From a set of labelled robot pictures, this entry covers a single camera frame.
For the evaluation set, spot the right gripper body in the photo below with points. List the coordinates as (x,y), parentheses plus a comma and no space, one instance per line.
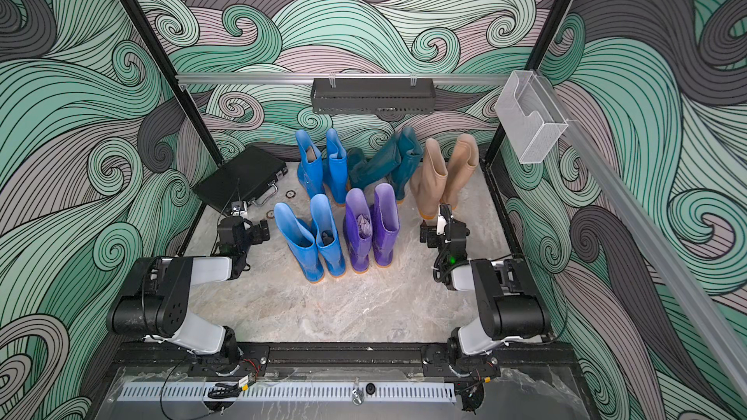
(435,240)

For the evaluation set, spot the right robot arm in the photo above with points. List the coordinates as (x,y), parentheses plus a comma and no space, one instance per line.
(510,308)

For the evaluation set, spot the teal boot back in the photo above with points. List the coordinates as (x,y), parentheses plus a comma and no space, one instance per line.
(363,172)

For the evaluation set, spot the beige boot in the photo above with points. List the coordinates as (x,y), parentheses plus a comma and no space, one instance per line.
(460,168)
(428,182)

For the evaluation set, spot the aluminium rail back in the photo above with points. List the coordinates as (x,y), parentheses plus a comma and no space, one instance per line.
(267,78)

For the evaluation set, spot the black case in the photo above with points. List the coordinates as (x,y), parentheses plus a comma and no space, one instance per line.
(250,177)

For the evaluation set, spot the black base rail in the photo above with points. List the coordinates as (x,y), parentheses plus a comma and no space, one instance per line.
(276,359)

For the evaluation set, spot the aluminium rail right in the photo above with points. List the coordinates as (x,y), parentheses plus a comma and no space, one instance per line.
(714,329)

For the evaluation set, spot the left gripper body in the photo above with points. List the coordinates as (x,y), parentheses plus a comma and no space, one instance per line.
(253,237)

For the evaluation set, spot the aluminium rail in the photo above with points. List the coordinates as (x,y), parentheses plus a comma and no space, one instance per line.
(714,329)
(267,78)

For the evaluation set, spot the purple boot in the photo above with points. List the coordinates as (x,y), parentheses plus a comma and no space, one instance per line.
(386,224)
(358,230)

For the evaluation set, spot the small blue boot orange sole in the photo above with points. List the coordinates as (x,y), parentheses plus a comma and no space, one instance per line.
(310,169)

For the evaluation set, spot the white slotted cable duct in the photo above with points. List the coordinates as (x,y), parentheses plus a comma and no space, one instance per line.
(343,392)

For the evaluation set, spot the clear mesh wall bin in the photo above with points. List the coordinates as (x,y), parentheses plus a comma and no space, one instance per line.
(530,112)

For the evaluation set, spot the black wall shelf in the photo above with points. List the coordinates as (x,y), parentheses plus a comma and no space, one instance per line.
(366,96)

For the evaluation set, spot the beige boot back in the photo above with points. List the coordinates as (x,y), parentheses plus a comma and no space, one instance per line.
(428,182)

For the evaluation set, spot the teal boot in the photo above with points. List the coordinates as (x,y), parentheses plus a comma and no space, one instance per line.
(363,172)
(410,154)

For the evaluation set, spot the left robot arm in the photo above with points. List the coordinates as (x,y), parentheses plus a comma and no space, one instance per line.
(154,300)

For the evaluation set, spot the large blue boot front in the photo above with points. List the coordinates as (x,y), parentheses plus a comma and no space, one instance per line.
(326,236)

